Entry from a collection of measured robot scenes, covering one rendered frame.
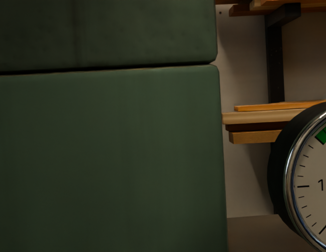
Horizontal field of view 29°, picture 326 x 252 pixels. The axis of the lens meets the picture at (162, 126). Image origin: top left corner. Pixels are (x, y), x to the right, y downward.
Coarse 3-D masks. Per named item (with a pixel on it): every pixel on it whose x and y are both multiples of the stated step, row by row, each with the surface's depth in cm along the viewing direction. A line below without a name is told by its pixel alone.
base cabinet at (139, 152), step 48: (0, 96) 28; (48, 96) 28; (96, 96) 29; (144, 96) 29; (192, 96) 29; (0, 144) 28; (48, 144) 28; (96, 144) 29; (144, 144) 29; (192, 144) 29; (0, 192) 28; (48, 192) 29; (96, 192) 29; (144, 192) 29; (192, 192) 29; (0, 240) 28; (48, 240) 29; (96, 240) 29; (144, 240) 29; (192, 240) 29
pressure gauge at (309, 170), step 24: (312, 120) 23; (288, 144) 24; (312, 144) 23; (288, 168) 23; (312, 168) 23; (288, 192) 23; (312, 192) 23; (288, 216) 24; (312, 216) 23; (312, 240) 23
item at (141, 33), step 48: (0, 0) 28; (48, 0) 28; (96, 0) 28; (144, 0) 29; (192, 0) 29; (0, 48) 28; (48, 48) 28; (96, 48) 28; (144, 48) 29; (192, 48) 29
